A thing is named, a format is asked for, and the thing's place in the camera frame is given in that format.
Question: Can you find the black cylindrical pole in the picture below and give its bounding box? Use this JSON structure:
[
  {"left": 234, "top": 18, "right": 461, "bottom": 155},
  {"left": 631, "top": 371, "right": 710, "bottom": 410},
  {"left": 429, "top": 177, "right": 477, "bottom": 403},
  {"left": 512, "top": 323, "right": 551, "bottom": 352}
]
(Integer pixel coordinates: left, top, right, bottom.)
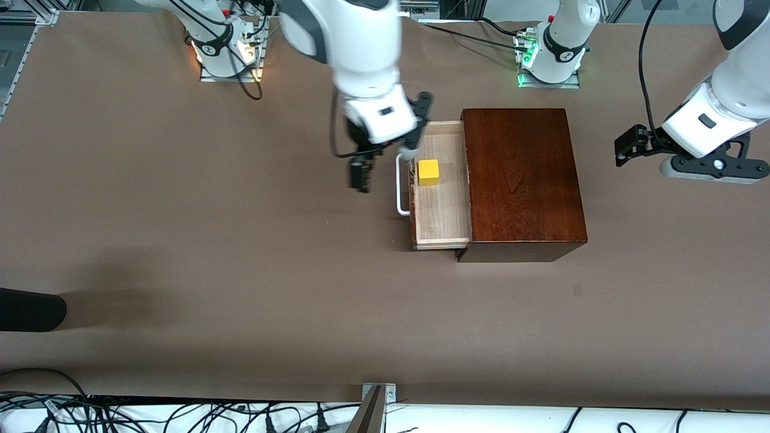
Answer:
[{"left": 0, "top": 287, "right": 67, "bottom": 333}]

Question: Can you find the dark slanted post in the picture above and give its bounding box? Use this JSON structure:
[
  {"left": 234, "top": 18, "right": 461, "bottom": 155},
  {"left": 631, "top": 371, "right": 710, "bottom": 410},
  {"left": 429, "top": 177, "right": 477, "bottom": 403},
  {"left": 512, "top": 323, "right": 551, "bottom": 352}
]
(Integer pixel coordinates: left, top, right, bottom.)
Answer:
[{"left": 346, "top": 385, "right": 386, "bottom": 433}]

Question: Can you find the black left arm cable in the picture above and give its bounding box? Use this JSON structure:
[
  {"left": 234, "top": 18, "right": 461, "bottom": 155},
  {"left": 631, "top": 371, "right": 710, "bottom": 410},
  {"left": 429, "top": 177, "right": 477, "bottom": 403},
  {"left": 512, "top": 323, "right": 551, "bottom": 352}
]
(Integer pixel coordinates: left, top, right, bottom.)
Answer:
[{"left": 638, "top": 0, "right": 665, "bottom": 142}]

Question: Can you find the aluminium table edge rail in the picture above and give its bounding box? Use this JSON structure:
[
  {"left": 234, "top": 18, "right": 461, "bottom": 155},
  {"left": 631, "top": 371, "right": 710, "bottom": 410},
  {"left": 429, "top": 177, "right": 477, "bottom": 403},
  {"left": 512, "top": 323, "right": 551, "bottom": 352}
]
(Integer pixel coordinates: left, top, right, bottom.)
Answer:
[{"left": 0, "top": 9, "right": 61, "bottom": 121}]

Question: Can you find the light wood drawer white handle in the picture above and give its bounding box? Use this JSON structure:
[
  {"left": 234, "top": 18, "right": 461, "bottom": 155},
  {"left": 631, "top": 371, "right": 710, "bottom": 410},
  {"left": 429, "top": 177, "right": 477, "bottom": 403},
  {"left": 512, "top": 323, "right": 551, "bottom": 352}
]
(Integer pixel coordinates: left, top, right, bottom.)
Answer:
[{"left": 396, "top": 120, "right": 473, "bottom": 251}]

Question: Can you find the brown table cover sheet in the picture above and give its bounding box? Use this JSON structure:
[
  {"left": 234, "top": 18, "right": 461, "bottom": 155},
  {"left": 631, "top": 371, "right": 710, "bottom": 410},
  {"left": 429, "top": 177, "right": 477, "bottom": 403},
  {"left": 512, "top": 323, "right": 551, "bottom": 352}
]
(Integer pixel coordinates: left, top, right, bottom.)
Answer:
[{"left": 0, "top": 11, "right": 770, "bottom": 411}]

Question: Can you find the grey control box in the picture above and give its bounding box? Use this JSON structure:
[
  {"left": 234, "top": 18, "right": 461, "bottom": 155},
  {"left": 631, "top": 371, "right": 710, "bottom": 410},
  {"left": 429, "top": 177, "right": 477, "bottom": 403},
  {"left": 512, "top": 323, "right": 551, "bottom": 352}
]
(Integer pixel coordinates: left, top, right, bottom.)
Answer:
[{"left": 400, "top": 0, "right": 441, "bottom": 19}]

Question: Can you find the black cable on table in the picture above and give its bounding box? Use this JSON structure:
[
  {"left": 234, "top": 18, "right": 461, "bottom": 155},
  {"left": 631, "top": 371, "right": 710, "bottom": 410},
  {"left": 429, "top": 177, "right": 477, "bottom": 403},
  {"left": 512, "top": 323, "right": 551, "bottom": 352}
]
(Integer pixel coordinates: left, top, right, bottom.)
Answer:
[{"left": 420, "top": 22, "right": 525, "bottom": 54}]

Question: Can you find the white sheet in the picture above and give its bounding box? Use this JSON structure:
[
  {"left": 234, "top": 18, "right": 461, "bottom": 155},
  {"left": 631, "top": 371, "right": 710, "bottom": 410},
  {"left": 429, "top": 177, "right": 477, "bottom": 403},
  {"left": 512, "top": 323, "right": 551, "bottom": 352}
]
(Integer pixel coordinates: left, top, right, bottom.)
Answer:
[{"left": 0, "top": 394, "right": 770, "bottom": 433}]

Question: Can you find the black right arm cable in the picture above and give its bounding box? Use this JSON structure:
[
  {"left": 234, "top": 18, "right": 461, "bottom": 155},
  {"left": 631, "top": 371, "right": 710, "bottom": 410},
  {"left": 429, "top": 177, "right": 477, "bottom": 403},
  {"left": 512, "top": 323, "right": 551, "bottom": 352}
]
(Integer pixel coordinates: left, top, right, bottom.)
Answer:
[
  {"left": 168, "top": 0, "right": 264, "bottom": 101},
  {"left": 329, "top": 90, "right": 363, "bottom": 161}
]

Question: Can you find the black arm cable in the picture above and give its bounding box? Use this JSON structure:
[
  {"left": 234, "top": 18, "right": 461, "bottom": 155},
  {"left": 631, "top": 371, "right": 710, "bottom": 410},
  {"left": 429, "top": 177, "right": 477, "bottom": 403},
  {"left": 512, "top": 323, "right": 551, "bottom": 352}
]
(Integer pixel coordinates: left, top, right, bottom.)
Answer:
[
  {"left": 638, "top": 0, "right": 665, "bottom": 142},
  {"left": 329, "top": 90, "right": 363, "bottom": 161},
  {"left": 168, "top": 0, "right": 264, "bottom": 101}
]

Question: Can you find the thin black curved cable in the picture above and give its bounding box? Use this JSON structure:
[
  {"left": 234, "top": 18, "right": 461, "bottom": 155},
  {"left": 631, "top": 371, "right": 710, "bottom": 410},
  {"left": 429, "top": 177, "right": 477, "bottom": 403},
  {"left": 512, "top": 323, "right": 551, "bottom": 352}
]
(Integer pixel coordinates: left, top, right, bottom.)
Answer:
[{"left": 0, "top": 367, "right": 88, "bottom": 398}]

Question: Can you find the dark wooden drawer cabinet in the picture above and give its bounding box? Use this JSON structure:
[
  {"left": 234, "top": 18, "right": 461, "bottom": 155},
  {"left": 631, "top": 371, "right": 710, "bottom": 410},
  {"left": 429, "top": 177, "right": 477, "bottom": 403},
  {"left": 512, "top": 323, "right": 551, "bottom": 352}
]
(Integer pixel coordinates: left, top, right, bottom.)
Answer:
[{"left": 455, "top": 108, "right": 588, "bottom": 263}]

